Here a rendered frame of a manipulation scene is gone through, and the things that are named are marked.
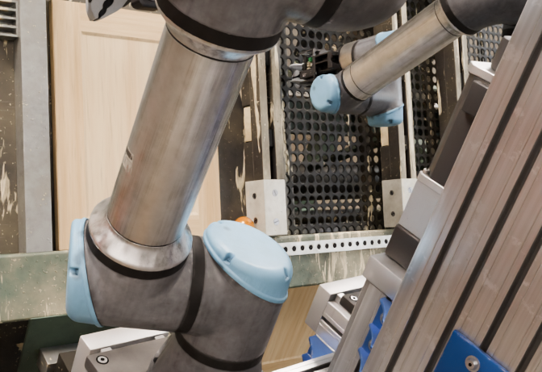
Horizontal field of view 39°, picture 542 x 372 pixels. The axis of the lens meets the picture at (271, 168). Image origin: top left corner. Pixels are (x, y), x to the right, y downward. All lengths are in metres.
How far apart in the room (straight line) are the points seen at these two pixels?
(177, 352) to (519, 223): 0.43
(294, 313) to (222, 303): 1.39
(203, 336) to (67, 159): 0.69
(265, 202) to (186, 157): 0.97
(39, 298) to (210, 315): 0.63
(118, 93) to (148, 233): 0.82
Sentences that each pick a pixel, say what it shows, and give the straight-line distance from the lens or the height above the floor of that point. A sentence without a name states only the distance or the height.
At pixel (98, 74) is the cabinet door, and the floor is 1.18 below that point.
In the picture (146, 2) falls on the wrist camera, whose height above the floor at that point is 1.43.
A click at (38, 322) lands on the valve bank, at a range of 1.46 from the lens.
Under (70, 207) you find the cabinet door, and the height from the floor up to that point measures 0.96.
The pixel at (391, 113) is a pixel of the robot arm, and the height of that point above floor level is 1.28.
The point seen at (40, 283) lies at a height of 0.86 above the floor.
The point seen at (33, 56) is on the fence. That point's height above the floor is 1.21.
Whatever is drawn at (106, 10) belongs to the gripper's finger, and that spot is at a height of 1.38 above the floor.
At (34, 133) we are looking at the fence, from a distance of 1.47.
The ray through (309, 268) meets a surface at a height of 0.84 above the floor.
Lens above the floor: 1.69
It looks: 22 degrees down
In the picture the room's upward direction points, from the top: 19 degrees clockwise
